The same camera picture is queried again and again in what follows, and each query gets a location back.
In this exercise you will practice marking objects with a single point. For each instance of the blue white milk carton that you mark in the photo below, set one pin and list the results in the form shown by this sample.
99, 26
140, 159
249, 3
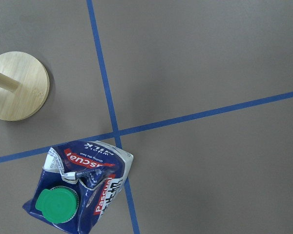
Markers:
78, 182

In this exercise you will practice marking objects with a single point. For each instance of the wooden cup tree stand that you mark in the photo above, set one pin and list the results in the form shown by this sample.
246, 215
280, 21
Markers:
24, 85

